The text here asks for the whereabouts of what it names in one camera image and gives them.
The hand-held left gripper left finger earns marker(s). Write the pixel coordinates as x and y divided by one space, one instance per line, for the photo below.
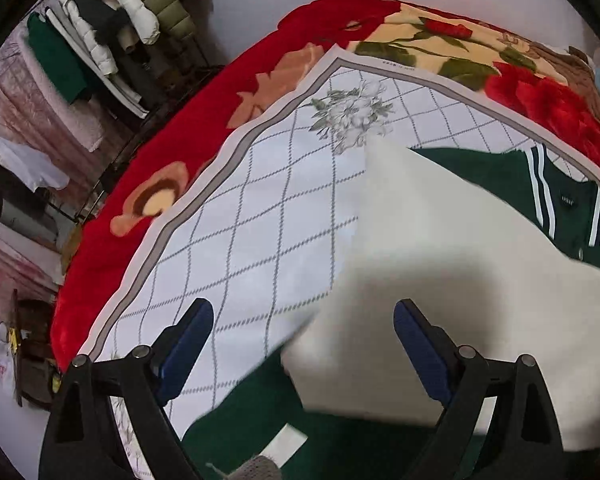
187 340

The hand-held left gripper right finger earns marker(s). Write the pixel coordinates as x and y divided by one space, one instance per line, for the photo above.
420 345

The green and white varsity jacket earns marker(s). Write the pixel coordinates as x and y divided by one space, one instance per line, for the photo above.
430 230

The grey knit sleeve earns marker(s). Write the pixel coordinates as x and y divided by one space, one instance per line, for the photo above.
260 469

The dark wooden stool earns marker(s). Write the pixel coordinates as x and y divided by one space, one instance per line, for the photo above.
35 345

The white checked floral sheet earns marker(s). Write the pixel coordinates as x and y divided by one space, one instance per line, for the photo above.
275 210

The red floral blanket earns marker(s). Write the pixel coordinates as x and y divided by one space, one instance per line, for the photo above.
190 125

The white plastic bag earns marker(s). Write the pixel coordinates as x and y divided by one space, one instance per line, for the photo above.
22 160

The green hanging garment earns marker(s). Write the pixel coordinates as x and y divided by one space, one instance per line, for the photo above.
55 57

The white puffer jacket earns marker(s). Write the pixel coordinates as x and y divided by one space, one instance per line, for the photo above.
87 35

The olive puffer jacket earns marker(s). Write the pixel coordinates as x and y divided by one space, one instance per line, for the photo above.
167 10

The black hanging garment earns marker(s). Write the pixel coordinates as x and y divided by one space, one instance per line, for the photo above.
97 12

